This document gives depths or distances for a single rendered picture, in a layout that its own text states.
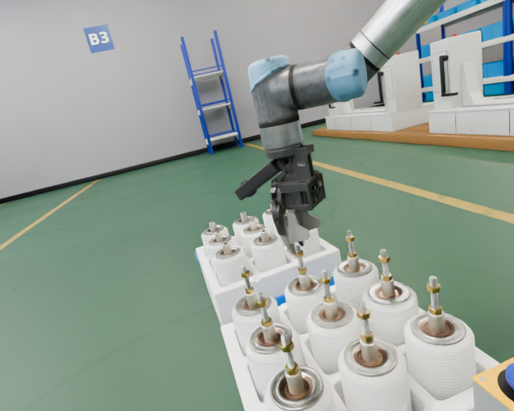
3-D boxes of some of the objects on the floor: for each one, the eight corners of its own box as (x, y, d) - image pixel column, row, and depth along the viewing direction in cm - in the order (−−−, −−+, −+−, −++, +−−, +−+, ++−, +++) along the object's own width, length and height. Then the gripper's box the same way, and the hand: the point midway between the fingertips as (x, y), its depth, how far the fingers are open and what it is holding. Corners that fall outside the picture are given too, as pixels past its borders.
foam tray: (297, 257, 141) (289, 218, 136) (348, 301, 105) (339, 249, 100) (207, 289, 132) (195, 248, 127) (229, 349, 96) (213, 294, 91)
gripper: (294, 151, 55) (316, 265, 61) (320, 138, 64) (337, 239, 70) (252, 156, 60) (276, 262, 66) (281, 143, 69) (300, 238, 75)
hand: (294, 244), depth 69 cm, fingers open, 3 cm apart
